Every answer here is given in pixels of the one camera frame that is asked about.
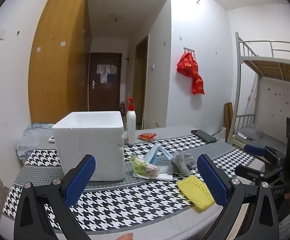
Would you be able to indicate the green snack packet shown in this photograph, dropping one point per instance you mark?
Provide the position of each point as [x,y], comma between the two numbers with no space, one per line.
[140,167]

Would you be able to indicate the wooden side door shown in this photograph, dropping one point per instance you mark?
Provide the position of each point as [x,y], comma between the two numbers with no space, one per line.
[141,85]

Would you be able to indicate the white pump bottle red cap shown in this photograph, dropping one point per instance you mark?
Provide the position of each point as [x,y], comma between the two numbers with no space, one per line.
[131,127]

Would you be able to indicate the wooden boards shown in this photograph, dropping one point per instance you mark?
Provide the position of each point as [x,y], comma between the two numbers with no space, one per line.
[228,120]

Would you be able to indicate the grey fluffy sock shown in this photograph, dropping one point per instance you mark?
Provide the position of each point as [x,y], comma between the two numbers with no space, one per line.
[190,158]
[180,167]

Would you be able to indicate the white hanging cloth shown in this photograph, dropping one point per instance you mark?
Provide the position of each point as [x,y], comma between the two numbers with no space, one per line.
[252,97]

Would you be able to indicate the blue face mask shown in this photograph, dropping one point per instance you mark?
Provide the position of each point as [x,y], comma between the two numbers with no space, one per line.
[151,158]

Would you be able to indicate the ceiling lamp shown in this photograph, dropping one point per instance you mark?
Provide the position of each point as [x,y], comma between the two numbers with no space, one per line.
[116,17]

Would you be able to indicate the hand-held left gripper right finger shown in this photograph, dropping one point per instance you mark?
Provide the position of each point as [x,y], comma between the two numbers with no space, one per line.
[212,182]

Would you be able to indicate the wooden wardrobe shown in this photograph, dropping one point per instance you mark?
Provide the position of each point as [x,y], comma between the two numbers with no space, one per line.
[57,67]

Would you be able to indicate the dark smartphone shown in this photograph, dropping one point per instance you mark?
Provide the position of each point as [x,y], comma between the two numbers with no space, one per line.
[205,136]

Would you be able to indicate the red fire extinguisher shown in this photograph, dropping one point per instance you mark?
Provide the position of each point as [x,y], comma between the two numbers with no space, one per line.
[122,108]

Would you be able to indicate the person's left hand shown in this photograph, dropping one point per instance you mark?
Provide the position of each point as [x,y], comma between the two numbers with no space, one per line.
[126,237]

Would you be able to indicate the houndstooth blanket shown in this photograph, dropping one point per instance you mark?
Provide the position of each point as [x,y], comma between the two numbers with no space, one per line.
[125,202]

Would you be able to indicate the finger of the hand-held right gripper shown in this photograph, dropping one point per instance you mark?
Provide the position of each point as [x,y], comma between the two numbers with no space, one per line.
[247,171]
[253,150]

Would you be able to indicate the white foam box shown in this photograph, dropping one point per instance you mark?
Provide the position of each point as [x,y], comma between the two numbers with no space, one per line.
[92,150]

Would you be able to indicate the white metal bunk bed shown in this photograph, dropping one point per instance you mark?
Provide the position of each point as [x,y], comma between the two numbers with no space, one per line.
[272,63]

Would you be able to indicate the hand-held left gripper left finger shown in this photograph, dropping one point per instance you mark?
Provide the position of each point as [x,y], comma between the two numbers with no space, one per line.
[81,180]

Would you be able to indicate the dark brown door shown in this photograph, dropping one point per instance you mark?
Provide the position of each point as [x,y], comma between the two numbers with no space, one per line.
[105,92]

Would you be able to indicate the grey-blue cloth pile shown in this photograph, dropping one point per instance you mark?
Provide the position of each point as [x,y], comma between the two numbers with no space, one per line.
[29,140]

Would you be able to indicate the white wall plate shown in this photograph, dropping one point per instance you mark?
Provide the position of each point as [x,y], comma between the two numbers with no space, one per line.
[2,35]

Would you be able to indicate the grey pillow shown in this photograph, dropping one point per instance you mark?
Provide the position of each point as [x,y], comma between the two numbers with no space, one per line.
[251,132]

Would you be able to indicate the metal wall hook rack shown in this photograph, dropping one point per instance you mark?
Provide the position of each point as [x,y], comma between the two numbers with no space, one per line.
[188,49]

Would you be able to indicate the red snack packet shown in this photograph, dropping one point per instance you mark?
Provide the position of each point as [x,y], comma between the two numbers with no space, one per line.
[147,136]

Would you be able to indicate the papers on door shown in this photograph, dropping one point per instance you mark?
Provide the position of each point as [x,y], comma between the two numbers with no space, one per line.
[106,72]

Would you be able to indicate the red printed plastic bag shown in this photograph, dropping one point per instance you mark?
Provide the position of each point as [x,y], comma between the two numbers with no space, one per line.
[188,66]

